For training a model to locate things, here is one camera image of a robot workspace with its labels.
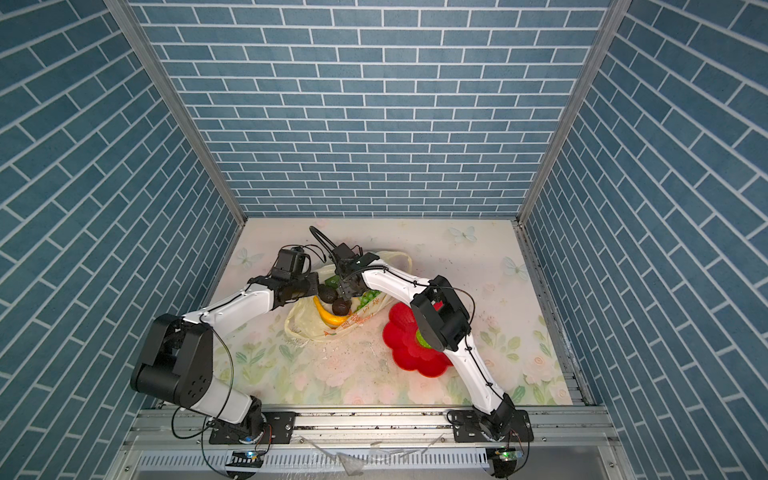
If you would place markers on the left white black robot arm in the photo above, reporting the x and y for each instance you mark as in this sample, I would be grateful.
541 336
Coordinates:
176 362

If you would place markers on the dark fake avocado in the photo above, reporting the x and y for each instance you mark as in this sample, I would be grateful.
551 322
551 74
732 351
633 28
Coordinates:
327 294

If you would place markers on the yellow fake banana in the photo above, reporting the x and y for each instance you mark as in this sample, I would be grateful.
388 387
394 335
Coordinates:
331 320

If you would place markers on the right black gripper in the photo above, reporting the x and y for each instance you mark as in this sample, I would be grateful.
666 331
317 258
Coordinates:
343 288

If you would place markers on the green fake grape bunch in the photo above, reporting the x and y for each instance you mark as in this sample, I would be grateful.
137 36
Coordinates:
367 297

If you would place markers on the dark brown fake fruit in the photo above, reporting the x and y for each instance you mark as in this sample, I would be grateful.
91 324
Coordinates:
341 307

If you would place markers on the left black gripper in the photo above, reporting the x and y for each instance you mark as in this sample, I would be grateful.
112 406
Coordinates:
313 284

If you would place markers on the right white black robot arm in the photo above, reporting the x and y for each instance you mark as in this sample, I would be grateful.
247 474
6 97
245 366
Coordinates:
445 324

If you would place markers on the green spotted fake fruit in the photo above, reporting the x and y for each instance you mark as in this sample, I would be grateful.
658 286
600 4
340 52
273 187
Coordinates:
421 341

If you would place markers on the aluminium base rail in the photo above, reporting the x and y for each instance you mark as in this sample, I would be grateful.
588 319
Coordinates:
366 442

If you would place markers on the red flower-shaped plate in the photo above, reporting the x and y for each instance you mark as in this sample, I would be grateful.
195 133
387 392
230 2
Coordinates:
399 336

